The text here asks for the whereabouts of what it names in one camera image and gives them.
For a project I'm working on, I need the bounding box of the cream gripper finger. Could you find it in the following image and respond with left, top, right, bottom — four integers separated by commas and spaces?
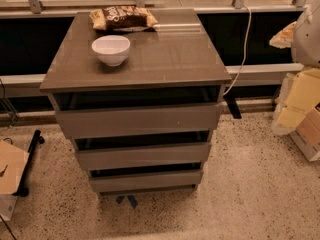
269, 22, 296, 49

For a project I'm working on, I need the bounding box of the grey top drawer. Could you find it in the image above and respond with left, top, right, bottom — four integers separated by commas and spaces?
55, 104, 222, 139

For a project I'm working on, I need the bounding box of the grey drawer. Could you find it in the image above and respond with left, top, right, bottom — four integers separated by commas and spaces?
89, 170, 203, 192
55, 104, 222, 139
75, 142, 211, 170

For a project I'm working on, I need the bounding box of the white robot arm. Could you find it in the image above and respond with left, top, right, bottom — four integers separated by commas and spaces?
269, 0, 320, 68

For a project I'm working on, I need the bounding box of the grey middle drawer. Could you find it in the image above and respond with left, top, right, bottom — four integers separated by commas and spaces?
75, 142, 211, 170

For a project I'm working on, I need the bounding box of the grey drawer cabinet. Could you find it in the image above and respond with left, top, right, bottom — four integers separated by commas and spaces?
40, 9, 230, 195

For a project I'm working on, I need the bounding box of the grey bottom drawer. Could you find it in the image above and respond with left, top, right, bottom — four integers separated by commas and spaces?
89, 170, 203, 192

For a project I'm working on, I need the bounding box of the brown yellow snack bag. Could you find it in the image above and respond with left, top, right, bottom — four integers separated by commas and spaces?
89, 6, 158, 32

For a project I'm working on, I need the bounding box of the white ceramic bowl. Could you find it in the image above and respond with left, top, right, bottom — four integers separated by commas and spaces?
91, 35, 131, 66

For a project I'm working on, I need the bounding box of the blue tape cross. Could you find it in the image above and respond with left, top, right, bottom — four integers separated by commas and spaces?
115, 194, 139, 210

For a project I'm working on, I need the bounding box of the cardboard box left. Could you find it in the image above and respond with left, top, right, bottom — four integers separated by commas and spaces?
0, 141, 29, 221

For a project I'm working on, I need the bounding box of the black stand leg left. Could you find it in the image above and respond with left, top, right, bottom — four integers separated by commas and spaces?
14, 130, 45, 197

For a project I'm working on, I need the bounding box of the white cable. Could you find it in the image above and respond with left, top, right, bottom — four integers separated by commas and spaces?
222, 4, 253, 97

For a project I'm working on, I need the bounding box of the black floor bracket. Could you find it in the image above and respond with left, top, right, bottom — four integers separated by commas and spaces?
224, 93, 242, 119

